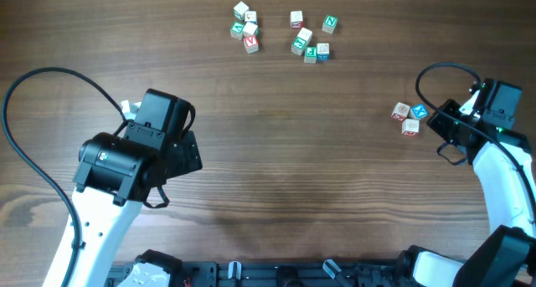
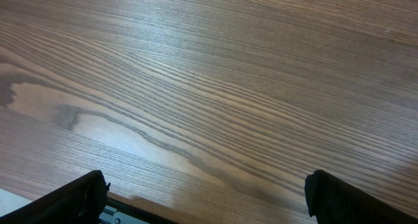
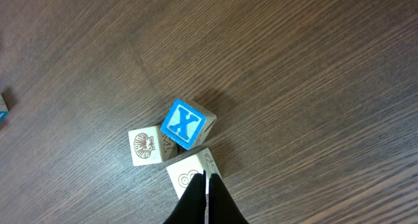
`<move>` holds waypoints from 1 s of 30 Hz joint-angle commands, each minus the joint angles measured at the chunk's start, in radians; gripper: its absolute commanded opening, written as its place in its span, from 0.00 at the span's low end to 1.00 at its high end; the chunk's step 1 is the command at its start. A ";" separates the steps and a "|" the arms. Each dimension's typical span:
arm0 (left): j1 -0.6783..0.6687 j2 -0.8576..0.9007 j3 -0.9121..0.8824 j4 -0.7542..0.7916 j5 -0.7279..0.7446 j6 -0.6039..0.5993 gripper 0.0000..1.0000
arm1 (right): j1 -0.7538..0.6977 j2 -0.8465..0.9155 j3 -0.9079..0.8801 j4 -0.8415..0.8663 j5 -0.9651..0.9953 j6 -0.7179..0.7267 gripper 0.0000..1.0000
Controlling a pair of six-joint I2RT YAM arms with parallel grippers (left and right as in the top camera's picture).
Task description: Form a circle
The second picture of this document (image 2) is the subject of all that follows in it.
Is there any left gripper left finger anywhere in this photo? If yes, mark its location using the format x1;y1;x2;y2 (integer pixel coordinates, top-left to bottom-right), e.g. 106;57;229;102
1;170;110;224

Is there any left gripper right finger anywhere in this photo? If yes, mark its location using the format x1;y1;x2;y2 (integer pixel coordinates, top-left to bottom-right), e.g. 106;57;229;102
304;170;417;224

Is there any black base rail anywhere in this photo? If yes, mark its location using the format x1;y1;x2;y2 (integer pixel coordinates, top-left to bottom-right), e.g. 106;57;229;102
99;198;177;224

